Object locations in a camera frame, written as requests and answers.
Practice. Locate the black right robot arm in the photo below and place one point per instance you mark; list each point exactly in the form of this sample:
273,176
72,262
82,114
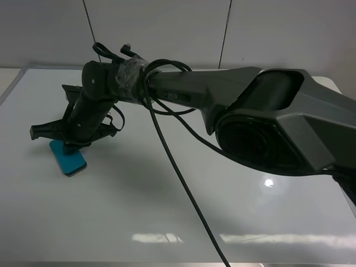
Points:
279,121

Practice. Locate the white whiteboard with aluminium frame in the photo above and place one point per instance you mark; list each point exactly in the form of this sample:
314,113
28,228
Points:
129,205

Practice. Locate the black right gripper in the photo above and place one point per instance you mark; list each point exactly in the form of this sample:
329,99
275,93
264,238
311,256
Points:
81,123

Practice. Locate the blue whiteboard eraser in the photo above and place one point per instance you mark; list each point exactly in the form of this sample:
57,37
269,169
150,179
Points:
69,164

